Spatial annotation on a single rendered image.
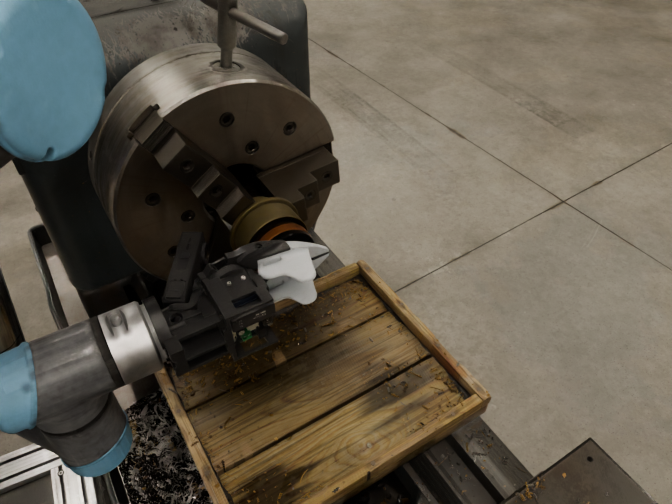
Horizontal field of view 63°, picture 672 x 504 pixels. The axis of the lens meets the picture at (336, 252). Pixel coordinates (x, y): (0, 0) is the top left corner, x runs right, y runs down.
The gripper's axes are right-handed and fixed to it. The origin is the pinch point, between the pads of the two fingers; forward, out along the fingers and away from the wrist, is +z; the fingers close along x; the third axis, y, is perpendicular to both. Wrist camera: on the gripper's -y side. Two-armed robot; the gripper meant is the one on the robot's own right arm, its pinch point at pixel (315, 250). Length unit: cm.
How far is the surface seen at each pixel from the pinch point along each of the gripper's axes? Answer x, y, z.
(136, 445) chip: -52, -19, -29
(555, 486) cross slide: -11.2, 32.5, 9.7
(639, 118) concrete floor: -109, -101, 252
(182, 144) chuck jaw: 11.8, -11.2, -10.0
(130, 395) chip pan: -54, -32, -27
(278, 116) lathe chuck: 9.3, -15.1, 3.4
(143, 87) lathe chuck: 13.9, -21.9, -10.6
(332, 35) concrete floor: -109, -279, 166
